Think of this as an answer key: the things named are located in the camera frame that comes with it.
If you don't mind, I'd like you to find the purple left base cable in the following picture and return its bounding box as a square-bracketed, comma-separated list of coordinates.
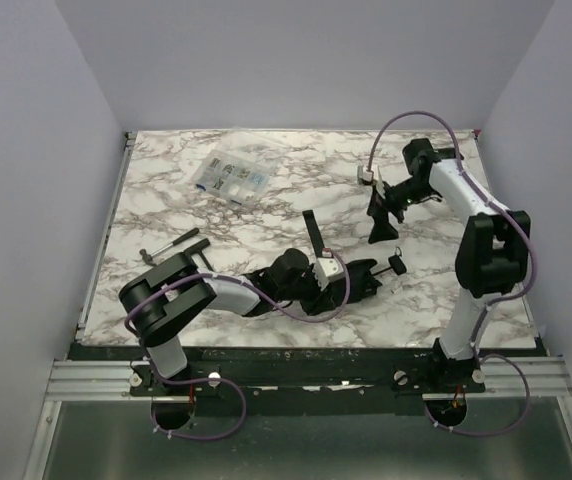
[148, 377, 250, 442]

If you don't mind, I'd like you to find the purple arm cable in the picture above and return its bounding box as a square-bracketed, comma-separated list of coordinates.
[365, 110, 540, 351]
[124, 254, 352, 381]

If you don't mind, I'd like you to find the black rubber mallet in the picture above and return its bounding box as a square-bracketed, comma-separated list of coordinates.
[184, 238, 214, 271]

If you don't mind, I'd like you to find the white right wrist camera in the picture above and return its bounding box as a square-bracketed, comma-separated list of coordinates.
[357, 165, 385, 196]

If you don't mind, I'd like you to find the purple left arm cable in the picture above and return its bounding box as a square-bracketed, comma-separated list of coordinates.
[124, 254, 352, 381]

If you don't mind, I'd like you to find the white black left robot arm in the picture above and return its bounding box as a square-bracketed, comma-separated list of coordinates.
[118, 248, 355, 380]

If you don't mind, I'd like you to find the small steel claw hammer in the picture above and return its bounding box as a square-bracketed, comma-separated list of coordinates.
[139, 227, 200, 266]

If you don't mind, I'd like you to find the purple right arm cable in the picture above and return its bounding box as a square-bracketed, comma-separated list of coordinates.
[365, 110, 540, 351]

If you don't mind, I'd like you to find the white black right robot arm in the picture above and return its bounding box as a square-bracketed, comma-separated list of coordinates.
[358, 138, 531, 361]

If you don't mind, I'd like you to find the clear plastic screw organizer box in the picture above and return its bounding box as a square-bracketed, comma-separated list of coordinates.
[191, 150, 273, 205]

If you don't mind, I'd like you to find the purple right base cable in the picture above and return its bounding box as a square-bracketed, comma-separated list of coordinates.
[425, 352, 531, 437]

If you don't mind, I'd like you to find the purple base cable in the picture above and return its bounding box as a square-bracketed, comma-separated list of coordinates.
[148, 377, 250, 442]
[425, 352, 531, 437]

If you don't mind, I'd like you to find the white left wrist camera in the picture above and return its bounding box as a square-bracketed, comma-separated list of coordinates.
[313, 248, 345, 290]

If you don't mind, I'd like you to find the dark green folding umbrella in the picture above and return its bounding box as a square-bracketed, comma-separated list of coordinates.
[302, 210, 407, 306]

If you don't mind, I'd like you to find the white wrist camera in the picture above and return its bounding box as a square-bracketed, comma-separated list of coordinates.
[357, 165, 385, 196]
[313, 248, 345, 290]

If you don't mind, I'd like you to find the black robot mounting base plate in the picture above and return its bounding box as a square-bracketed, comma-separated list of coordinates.
[68, 342, 487, 419]

